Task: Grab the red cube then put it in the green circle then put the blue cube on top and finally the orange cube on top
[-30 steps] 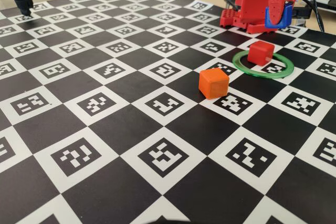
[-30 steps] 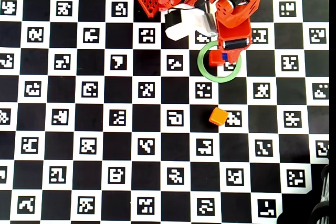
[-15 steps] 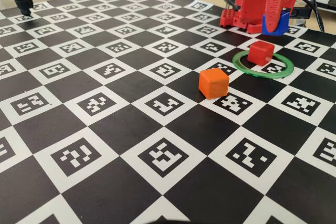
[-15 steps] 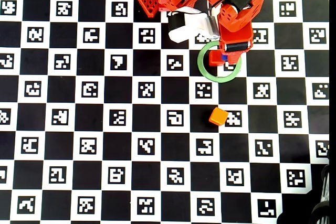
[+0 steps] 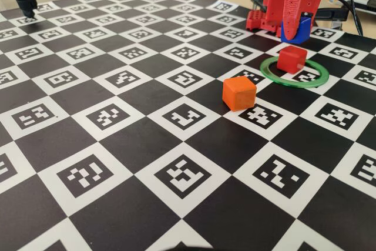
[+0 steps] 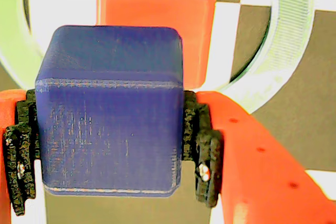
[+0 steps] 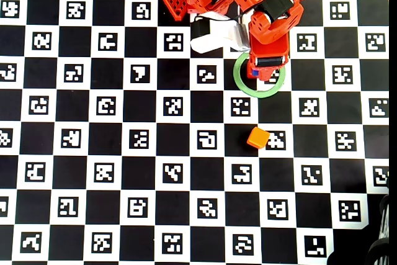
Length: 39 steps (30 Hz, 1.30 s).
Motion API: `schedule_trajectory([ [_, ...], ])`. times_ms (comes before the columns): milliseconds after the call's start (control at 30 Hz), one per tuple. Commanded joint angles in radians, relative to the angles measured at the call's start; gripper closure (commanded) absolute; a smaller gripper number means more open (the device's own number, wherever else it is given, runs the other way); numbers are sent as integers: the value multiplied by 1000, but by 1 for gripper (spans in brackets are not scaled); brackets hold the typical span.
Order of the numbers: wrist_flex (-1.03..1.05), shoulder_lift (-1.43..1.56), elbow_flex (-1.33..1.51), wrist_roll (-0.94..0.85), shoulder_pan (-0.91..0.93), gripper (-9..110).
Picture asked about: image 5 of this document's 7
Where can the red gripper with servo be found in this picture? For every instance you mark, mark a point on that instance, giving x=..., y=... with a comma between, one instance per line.
x=291, y=4

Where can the red cube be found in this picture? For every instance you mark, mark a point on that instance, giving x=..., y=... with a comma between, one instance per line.
x=290, y=60

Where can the black white marker checkerboard mat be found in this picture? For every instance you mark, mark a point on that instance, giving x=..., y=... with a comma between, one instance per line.
x=176, y=92

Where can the blue cube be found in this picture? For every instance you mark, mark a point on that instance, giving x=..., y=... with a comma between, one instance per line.
x=304, y=32

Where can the orange cube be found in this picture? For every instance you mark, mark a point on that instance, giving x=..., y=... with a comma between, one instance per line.
x=238, y=93

